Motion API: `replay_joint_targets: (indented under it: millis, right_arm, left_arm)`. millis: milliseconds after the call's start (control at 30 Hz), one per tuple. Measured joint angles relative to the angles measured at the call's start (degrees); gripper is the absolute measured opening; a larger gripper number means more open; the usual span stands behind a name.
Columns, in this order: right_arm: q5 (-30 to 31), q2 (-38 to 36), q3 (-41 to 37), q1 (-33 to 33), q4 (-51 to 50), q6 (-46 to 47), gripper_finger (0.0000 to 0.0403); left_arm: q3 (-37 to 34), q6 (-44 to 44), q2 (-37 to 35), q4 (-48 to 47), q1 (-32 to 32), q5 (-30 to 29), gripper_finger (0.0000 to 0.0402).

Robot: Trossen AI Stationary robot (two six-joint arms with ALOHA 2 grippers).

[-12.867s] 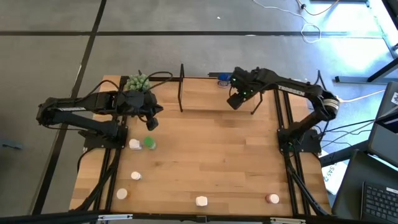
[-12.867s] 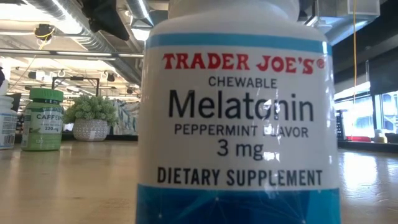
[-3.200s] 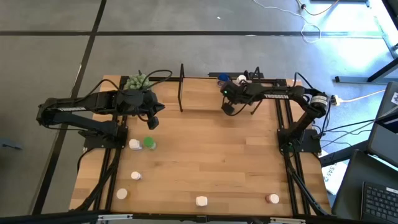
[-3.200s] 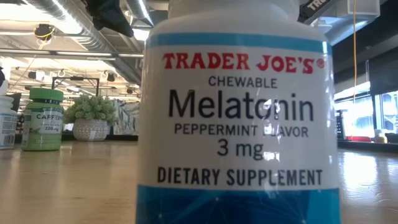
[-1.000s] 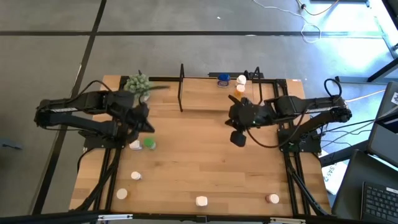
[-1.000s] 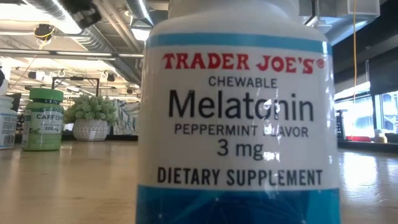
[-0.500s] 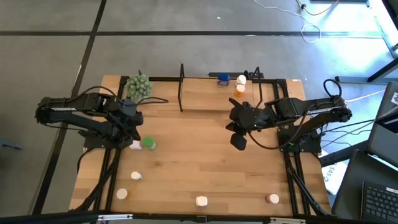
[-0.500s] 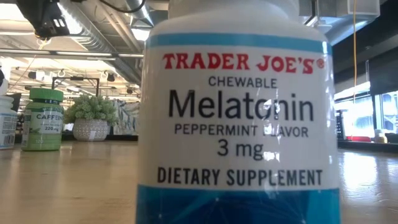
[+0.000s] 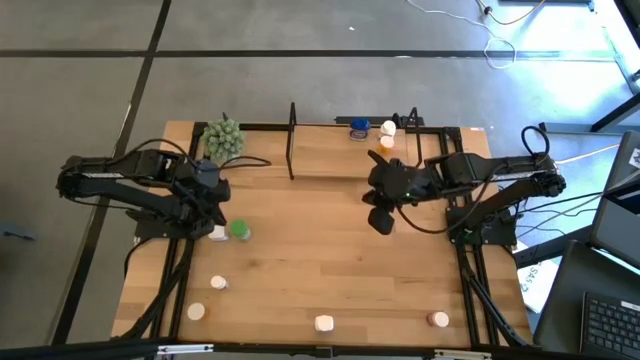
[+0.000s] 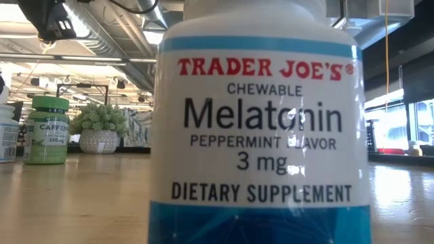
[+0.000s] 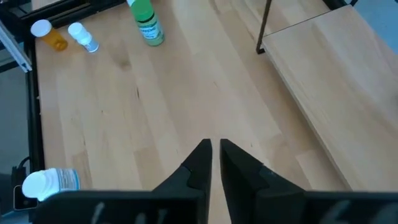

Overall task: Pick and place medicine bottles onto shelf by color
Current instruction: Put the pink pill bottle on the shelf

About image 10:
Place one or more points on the red flat tray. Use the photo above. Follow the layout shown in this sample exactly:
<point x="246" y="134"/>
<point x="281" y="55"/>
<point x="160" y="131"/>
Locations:
<point x="393" y="151"/>

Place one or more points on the small pale container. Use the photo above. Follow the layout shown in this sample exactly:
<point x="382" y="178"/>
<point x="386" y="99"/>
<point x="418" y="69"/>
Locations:
<point x="415" y="149"/>

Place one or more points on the green potted plant white pot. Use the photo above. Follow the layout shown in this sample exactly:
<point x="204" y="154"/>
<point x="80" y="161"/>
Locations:
<point x="98" y="135"/>

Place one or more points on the green caffeine pill bottle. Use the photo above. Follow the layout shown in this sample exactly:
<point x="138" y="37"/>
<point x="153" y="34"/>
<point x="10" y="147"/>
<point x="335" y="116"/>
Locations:
<point x="45" y="142"/>

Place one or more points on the white Melatonin supplement bottle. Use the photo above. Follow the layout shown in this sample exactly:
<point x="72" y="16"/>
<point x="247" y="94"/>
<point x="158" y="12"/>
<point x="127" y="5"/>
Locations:
<point x="261" y="135"/>

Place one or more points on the silver rectangular air duct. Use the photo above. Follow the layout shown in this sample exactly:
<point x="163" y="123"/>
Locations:
<point x="373" y="20"/>

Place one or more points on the black background monitor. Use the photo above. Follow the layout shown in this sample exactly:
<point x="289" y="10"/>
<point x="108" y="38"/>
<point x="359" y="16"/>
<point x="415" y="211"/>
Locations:
<point x="18" y="105"/>

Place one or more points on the long ceiling light bar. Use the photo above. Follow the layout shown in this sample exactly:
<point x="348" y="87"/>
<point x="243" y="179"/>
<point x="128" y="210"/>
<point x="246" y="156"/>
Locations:
<point x="91" y="58"/>

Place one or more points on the silver spiral ventilation duct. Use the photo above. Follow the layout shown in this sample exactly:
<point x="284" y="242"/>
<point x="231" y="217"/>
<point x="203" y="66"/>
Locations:
<point x="152" y="13"/>
<point x="101" y="37"/>

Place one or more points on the black background rig frame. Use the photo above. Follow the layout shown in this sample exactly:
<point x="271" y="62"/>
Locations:
<point x="83" y="85"/>

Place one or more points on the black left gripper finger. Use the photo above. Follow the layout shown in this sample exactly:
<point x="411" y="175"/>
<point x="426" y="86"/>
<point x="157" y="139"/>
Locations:
<point x="59" y="32"/>

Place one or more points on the black plastic crate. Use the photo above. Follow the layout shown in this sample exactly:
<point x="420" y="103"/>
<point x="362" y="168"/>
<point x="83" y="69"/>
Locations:
<point x="371" y="135"/>

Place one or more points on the white bottle blue label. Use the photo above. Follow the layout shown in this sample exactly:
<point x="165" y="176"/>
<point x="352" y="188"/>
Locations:
<point x="8" y="135"/>

